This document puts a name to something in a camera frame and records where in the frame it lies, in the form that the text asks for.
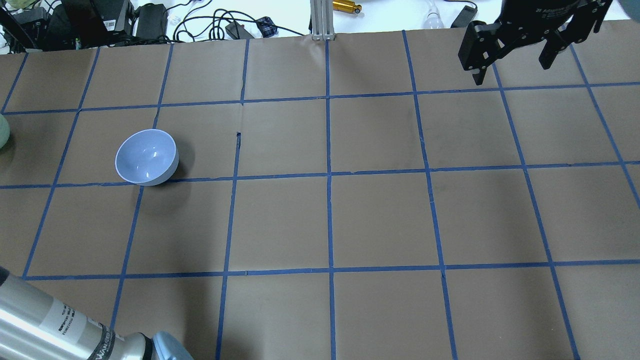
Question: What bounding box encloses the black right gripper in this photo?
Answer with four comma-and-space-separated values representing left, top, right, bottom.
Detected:
458, 0, 613, 86

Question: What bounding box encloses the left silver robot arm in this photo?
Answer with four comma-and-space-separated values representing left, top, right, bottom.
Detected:
0, 268, 192, 360

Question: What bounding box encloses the blue bowl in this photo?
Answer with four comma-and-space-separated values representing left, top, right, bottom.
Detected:
114, 129, 179, 187

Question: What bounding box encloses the white light bulb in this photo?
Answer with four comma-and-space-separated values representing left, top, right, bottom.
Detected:
423, 0, 444, 29

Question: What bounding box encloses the yellow cylindrical tool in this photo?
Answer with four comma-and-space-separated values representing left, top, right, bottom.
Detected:
333, 0, 362, 14

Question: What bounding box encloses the brown paper table cover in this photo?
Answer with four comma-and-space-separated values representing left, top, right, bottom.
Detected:
1, 20, 639, 360

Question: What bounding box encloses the black power adapter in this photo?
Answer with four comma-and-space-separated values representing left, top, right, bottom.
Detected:
224, 21, 255, 40

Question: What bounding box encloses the aluminium frame post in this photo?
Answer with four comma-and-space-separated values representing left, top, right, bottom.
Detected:
310, 0, 336, 41

